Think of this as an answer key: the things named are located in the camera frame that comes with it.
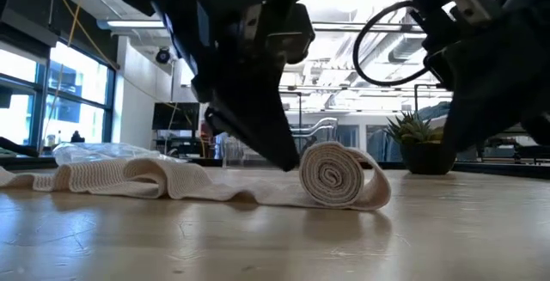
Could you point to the white elastic bandage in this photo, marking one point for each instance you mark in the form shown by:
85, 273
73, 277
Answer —
331, 173

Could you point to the black monitor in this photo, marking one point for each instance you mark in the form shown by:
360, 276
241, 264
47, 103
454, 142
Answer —
176, 115

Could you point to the succulent in black pot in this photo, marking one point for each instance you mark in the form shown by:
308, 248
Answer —
425, 160

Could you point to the clear plastic bag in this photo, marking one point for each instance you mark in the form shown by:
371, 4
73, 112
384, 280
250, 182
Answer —
99, 152

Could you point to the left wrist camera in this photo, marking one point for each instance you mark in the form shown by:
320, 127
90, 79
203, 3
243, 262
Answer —
296, 32

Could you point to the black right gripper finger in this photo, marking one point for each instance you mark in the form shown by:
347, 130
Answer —
540, 128
494, 87

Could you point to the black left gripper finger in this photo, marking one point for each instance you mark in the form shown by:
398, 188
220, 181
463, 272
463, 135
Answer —
262, 148
249, 87

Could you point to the round black ceiling device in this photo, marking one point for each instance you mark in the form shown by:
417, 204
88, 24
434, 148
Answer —
163, 56

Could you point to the clear plastic container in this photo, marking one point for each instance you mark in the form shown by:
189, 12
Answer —
318, 130

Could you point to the blue-framed window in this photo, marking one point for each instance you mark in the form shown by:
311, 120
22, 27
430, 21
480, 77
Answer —
77, 75

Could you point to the ceiling light bar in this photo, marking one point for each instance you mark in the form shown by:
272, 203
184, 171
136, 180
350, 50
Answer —
137, 23

